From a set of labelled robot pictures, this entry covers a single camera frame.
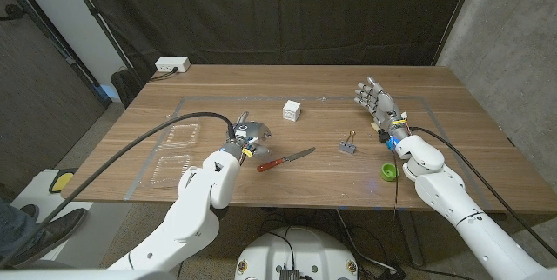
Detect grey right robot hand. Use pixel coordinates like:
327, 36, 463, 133
353, 76, 410, 142

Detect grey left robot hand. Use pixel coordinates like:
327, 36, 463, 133
232, 111, 273, 159

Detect knife with reddish-brown handle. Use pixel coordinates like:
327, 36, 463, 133
256, 147, 317, 173

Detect clear plastic clamshell container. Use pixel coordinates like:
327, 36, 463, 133
147, 122, 202, 190

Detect small white cube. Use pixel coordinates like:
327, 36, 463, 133
282, 99, 302, 123

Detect grey binder clip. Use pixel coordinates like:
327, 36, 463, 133
338, 130, 357, 155

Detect white power strip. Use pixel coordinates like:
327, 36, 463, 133
154, 57, 191, 74

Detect black backdrop stand pole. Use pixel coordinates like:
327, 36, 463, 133
430, 0, 480, 66
63, 0, 134, 72

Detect black backdrop curtain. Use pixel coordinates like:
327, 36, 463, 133
63, 0, 480, 88

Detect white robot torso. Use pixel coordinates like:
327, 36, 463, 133
233, 226, 359, 280

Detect grey table leg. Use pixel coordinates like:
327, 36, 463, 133
398, 210, 426, 268

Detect black bag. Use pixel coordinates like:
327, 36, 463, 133
110, 69, 144, 110

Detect black power adapter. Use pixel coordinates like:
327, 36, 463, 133
377, 264, 408, 280

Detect white floor platform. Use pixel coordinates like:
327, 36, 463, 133
10, 169, 131, 268

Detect yellow and black pedal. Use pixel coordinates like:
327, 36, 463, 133
48, 167, 79, 194

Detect black leather shoe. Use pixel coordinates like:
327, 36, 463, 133
8, 208, 88, 268

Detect blue jeans leg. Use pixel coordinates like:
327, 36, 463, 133
0, 197, 44, 263

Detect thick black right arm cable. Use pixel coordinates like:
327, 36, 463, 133
408, 126, 557, 259

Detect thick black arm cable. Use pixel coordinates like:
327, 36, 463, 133
408, 126, 557, 259
0, 111, 238, 268

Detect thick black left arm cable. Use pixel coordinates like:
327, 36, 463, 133
0, 111, 238, 268

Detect thin black hanging cable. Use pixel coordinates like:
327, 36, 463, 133
389, 140, 400, 272

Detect black power strip cord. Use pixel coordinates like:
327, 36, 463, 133
150, 66, 179, 82

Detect white floor cable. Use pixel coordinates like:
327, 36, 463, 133
337, 209, 395, 272

